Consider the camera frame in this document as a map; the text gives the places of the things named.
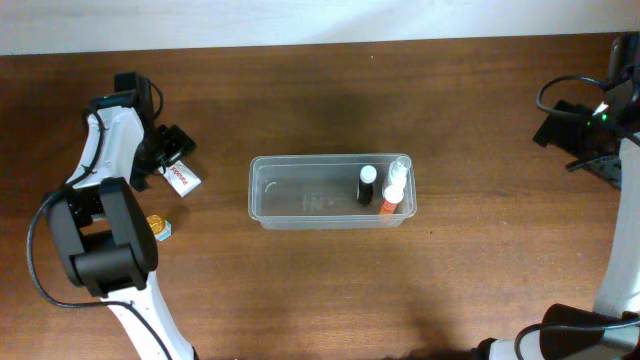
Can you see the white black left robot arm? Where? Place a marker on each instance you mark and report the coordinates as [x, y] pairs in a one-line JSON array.
[[101, 234]]

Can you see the orange bottle white cap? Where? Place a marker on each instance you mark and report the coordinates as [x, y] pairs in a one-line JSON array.
[[392, 197]]

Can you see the white Panadol box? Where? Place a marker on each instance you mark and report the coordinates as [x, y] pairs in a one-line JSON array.
[[181, 178]]

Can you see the clear plastic container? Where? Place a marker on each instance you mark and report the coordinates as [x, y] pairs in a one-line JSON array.
[[311, 192]]

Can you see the dark bottle white cap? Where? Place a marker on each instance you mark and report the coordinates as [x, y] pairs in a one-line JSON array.
[[365, 191]]

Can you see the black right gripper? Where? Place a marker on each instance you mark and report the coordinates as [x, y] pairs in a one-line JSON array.
[[558, 130]]

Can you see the gold lid small jar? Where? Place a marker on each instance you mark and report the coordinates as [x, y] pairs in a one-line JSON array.
[[160, 227]]

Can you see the white dropper bottle clear cap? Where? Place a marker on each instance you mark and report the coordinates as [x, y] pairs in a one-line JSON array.
[[397, 174]]

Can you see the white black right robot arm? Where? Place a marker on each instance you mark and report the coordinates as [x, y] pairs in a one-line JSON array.
[[611, 329]]

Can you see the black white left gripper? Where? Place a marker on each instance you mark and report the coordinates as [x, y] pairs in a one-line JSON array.
[[167, 148]]

